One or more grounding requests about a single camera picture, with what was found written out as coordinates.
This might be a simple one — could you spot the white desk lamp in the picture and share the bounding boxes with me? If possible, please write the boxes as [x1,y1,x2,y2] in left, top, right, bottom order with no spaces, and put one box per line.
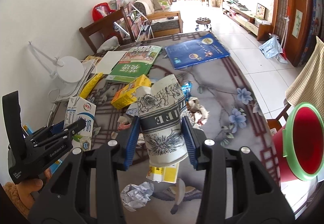
[28,41,85,102]

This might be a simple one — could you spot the television cabinet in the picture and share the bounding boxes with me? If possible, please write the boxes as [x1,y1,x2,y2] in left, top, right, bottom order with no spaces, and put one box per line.
[223,0,274,41]

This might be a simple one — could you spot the dark wooden chair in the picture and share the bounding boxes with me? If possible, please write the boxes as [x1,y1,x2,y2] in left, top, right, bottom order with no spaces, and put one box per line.
[79,7,136,54]

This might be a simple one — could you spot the light blue plastic bag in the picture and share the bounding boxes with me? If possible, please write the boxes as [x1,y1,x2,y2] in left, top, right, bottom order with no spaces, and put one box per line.
[259,37,283,59]

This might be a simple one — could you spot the round wheeled stool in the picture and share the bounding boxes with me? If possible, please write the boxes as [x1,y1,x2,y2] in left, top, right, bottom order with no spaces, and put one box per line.
[195,18,212,32]

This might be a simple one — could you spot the framed colourful picture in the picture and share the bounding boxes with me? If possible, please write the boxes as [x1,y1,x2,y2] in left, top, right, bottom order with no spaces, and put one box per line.
[256,3,266,19]

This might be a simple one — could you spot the white blue milk carton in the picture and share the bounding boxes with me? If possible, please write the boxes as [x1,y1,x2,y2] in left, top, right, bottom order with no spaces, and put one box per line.
[63,96,97,150]

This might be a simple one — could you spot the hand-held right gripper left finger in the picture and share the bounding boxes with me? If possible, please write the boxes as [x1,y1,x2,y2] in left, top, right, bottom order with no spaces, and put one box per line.
[27,116,142,224]

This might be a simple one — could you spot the yellow plastic packet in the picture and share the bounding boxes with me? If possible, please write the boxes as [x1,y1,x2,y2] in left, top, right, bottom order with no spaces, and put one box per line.
[79,73,104,99]

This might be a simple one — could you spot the magazine rack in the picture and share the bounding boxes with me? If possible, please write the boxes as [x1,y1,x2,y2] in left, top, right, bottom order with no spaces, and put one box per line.
[114,2,155,42]

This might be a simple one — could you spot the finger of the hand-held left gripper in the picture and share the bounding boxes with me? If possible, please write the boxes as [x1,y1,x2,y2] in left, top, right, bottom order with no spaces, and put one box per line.
[33,120,67,140]
[30,120,87,148]

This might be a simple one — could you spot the floral printed paper cup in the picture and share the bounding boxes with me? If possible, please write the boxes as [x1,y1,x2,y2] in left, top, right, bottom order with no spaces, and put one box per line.
[137,74,189,167]

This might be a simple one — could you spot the green book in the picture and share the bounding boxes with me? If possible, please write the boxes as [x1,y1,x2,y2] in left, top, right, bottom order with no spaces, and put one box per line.
[106,45,162,84]

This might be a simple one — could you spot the red bin with green rim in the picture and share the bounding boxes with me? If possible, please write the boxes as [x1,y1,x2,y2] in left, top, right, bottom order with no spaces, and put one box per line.
[272,102,324,183]

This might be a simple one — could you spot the yellow cardboard box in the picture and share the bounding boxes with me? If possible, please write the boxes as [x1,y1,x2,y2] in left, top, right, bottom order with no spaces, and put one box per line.
[111,75,152,109]

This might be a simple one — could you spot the wooden coffee table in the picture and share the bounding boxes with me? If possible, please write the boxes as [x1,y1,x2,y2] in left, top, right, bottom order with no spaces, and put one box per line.
[204,0,224,8]

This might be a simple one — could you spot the person's left hand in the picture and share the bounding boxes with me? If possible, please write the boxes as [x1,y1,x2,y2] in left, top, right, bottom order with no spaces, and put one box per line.
[19,170,52,210]

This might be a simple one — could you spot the wooden door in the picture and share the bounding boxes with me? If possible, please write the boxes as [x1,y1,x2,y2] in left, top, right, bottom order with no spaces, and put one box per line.
[291,0,317,67]

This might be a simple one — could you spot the checked cloth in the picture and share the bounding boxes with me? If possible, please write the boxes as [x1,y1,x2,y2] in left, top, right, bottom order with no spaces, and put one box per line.
[286,36,324,115]

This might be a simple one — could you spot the blue wrapper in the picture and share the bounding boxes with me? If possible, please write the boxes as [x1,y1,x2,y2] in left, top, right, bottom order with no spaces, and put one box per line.
[181,82,193,98]

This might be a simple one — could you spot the wooden sofa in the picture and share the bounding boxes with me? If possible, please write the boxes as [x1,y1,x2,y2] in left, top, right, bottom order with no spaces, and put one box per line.
[134,0,183,37]

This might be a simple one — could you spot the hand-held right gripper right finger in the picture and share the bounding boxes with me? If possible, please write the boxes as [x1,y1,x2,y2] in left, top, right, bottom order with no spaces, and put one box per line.
[181,115,296,224]

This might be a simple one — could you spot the blue book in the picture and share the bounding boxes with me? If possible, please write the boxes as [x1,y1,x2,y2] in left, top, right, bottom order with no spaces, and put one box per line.
[165,34,230,69]

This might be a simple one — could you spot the blue yellow card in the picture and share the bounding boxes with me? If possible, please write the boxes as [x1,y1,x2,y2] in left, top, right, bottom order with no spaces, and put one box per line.
[49,159,63,172]

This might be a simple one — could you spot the yellow white flattened carton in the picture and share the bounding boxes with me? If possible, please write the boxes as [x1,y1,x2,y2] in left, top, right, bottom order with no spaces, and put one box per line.
[146,162,180,184]

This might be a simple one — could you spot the grey seat cushion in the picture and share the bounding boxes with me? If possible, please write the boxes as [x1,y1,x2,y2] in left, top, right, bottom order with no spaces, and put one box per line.
[96,37,119,53]

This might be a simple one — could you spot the crumpled white paper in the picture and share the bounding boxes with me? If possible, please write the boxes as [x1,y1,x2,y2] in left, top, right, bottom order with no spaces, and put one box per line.
[120,181,154,212]

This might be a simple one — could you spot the red bag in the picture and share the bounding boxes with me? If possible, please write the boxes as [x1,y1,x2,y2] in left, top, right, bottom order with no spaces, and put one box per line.
[92,2,115,22]

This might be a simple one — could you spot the yellow book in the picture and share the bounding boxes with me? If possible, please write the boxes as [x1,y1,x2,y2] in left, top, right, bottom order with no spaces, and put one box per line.
[83,55,102,63]

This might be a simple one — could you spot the printed paper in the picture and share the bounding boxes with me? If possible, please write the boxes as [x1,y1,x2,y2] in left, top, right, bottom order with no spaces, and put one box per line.
[187,97,210,129]

